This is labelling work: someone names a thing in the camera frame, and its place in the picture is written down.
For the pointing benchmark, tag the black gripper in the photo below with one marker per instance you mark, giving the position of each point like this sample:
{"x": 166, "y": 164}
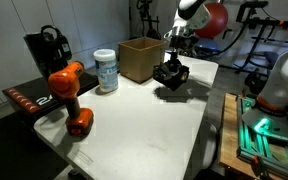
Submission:
{"x": 182, "y": 43}

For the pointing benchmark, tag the black glove with GO print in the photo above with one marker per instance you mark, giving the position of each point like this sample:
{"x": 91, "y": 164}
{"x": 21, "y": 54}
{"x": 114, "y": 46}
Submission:
{"x": 180, "y": 73}

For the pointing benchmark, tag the black glove with yellow swoosh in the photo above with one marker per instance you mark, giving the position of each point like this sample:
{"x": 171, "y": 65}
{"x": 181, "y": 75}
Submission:
{"x": 165, "y": 78}

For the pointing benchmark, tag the brown cardboard box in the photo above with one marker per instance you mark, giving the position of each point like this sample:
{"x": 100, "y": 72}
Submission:
{"x": 140, "y": 61}

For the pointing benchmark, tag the black exercise machine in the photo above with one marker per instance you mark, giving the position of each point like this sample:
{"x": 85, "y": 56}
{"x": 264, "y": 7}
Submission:
{"x": 153, "y": 33}

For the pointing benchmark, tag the blue padded bench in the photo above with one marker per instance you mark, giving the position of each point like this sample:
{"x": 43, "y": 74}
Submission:
{"x": 210, "y": 45}

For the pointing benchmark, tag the red exercise ball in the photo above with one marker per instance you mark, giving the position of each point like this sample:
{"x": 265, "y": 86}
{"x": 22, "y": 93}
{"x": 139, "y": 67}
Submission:
{"x": 219, "y": 20}

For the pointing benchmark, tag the white wipes canister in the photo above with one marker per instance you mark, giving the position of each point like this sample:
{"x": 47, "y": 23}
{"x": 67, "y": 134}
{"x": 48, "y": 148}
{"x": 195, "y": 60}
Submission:
{"x": 106, "y": 71}

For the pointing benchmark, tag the black weight bench rack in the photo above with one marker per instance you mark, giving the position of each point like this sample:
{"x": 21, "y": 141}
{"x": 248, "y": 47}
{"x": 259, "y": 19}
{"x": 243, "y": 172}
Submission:
{"x": 255, "y": 41}

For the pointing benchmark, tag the wooden board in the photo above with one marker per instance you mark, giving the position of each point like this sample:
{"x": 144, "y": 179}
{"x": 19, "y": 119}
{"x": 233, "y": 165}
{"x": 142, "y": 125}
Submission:
{"x": 229, "y": 133}

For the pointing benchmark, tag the white rounded plastic object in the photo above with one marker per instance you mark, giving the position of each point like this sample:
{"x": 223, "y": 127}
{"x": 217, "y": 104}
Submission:
{"x": 210, "y": 145}

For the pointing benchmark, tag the black treadmill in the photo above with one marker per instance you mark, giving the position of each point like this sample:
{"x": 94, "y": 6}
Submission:
{"x": 34, "y": 96}

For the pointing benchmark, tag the white cabinet doors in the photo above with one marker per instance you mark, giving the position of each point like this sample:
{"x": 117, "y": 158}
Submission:
{"x": 17, "y": 26}

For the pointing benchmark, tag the green-lit aluminium base frame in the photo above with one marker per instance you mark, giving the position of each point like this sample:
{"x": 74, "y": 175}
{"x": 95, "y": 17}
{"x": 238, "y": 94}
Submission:
{"x": 267, "y": 150}

